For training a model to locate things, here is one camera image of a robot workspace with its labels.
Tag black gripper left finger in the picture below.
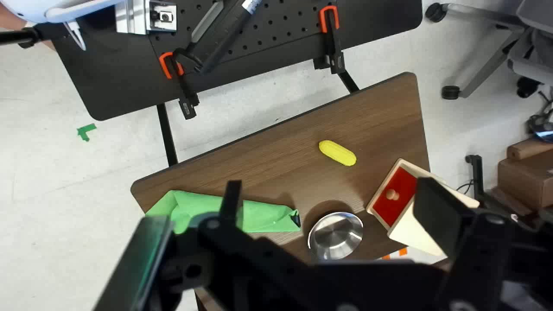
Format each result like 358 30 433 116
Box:
94 215 177 311

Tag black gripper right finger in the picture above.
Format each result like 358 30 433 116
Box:
412 177 481 263

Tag thin black stand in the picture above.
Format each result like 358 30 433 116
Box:
465 154 486 199

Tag stacked cardboard boxes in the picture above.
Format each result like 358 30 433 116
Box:
496 137 553 213

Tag metal bowl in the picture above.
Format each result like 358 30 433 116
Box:
305 209 367 263

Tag yellow oval toy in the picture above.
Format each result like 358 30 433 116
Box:
318 139 360 170

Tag green cloth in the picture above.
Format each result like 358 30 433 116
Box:
146 189 303 237

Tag grey office chair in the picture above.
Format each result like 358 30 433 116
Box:
426 0 553 101

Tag black perforated board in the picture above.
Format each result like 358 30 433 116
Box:
40 0 424 123

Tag black and grey handheld device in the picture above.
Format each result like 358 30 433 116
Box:
184 0 267 75

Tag pale blue plastic part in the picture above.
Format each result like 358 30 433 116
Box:
6 0 127 52

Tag wood table with black frame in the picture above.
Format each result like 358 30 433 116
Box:
130 69 457 311

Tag black clamp with orange handle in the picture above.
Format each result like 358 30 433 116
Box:
313 4 348 75
158 50 201 121

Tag aluminium bracket block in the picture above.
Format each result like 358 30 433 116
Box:
115 0 178 35

